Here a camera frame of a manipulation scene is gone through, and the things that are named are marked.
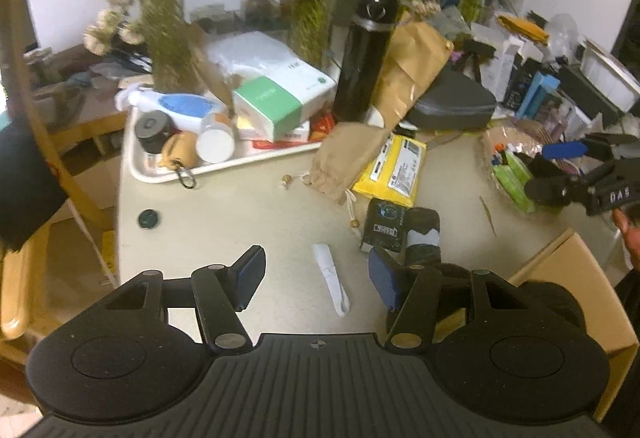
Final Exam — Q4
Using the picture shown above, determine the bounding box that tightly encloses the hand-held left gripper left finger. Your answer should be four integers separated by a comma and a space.
102, 245, 268, 353

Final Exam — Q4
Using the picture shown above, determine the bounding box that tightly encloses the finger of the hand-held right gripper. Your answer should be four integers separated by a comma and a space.
523, 173, 599, 211
541, 141, 621, 165

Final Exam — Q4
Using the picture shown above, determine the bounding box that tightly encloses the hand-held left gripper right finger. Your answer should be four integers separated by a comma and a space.
367, 248, 538, 352

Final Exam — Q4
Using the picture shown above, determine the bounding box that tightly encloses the white paper wrapper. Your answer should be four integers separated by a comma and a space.
312, 243, 351, 317

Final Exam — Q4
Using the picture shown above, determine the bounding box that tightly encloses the black packet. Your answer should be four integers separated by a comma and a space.
359, 198, 414, 253

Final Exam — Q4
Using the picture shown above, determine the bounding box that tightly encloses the black roll with grey tape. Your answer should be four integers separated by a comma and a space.
402, 208, 444, 269

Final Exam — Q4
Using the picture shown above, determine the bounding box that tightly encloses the wicker basket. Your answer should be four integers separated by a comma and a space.
477, 124, 592, 219

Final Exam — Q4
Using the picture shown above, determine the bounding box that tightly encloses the cardboard box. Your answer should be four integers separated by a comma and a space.
440, 228, 634, 424

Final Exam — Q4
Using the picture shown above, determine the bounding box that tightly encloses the person's right hand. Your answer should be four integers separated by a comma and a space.
612, 209, 640, 271

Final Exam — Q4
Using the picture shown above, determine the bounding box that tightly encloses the green packet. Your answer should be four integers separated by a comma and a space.
505, 152, 536, 186
491, 165, 536, 215

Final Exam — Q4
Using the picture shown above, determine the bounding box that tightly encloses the blue box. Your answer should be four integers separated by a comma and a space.
520, 72, 562, 119

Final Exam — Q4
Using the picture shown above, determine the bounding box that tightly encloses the dry leaf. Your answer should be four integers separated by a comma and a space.
478, 195, 499, 237

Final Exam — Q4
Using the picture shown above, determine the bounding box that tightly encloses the tall black box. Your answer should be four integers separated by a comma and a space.
502, 60, 539, 111

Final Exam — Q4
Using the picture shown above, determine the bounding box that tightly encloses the tall white box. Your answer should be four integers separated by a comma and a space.
481, 38, 524, 91

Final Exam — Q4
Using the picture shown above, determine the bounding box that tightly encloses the yellow packet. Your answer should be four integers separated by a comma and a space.
352, 134, 429, 209

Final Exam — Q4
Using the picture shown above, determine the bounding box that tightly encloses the grey zip case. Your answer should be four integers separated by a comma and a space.
402, 70, 499, 131

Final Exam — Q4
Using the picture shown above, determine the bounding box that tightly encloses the yellow cloth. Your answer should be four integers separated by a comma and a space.
497, 14, 551, 43

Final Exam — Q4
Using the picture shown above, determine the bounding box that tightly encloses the white pill bottle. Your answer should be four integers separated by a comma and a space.
196, 112, 236, 165

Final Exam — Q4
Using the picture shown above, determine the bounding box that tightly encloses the tan pouch with carabiner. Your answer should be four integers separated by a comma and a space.
161, 132, 202, 189

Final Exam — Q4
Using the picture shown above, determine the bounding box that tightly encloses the yellow tag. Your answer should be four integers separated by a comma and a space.
99, 230, 119, 271

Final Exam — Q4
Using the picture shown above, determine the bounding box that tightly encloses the white tray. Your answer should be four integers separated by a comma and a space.
122, 105, 327, 183

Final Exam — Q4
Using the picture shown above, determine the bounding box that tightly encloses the small white yellow box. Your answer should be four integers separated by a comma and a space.
235, 118, 312, 142

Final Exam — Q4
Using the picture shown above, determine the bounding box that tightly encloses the red packet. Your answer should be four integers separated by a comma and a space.
252, 112, 337, 151

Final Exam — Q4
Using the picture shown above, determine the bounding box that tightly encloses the green white tissue box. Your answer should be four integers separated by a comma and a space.
232, 74, 337, 143

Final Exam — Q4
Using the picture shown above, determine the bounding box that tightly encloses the black round jar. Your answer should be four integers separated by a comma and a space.
134, 112, 174, 153

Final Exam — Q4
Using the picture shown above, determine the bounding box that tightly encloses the brown paper bag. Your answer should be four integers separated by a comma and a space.
372, 20, 454, 131

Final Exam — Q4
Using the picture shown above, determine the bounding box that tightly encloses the white spray bottle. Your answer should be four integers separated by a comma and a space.
115, 88, 227, 119

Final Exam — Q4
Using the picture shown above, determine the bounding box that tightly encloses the brown paper sheet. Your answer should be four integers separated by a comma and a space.
189, 22, 237, 111

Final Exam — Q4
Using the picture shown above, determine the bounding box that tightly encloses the black thermos bottle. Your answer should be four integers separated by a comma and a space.
332, 0, 400, 125

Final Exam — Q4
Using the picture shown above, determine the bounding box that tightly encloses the wooden chair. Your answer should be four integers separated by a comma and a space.
0, 0, 119, 345

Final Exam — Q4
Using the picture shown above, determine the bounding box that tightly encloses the white plastic bag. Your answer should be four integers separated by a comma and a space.
205, 32, 322, 84

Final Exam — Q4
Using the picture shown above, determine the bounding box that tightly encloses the wooden side table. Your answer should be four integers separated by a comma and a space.
25, 45, 156, 153

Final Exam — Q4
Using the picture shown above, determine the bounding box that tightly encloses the black cloth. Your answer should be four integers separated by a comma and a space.
0, 118, 69, 251

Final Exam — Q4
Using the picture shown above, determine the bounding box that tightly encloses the glass vase with dried flowers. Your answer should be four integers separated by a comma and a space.
82, 0, 241, 94

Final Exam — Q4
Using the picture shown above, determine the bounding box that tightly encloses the glass jar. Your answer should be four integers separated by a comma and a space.
244, 0, 277, 26

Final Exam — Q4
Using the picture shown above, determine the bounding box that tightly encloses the tan drawstring pouch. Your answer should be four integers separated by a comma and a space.
281, 122, 392, 239

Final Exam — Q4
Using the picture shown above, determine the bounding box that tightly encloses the small tripod camera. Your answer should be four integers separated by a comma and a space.
451, 40, 497, 84

